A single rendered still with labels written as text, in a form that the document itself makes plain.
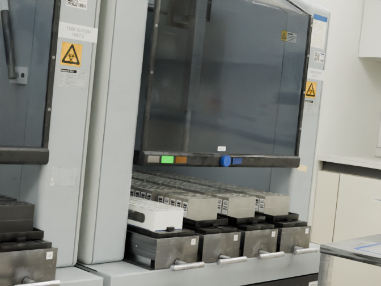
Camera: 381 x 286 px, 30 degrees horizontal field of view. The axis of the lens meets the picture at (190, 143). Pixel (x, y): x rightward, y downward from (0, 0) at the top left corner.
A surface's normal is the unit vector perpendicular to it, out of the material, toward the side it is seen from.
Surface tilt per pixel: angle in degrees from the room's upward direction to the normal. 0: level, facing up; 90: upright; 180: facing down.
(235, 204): 90
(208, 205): 90
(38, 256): 90
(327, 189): 90
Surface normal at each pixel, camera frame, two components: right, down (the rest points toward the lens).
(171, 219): 0.70, 0.11
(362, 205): -0.71, -0.04
